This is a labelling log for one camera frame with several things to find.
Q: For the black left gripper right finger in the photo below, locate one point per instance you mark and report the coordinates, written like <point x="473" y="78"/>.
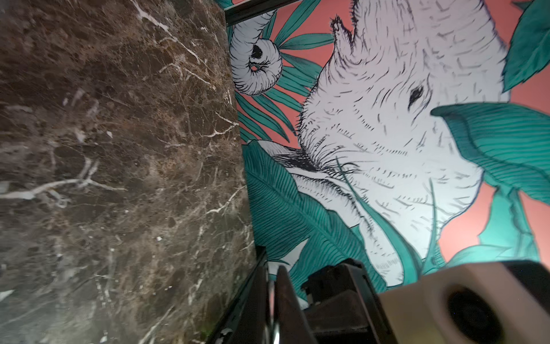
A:
<point x="290" y="324"/>

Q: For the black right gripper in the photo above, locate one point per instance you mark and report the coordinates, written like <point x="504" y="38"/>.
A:
<point x="344" y="307"/>

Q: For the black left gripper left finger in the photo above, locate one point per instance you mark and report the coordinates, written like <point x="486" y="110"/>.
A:
<point x="255" y="320"/>

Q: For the black corner frame post right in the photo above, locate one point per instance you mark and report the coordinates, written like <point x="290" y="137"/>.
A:
<point x="252" y="8"/>

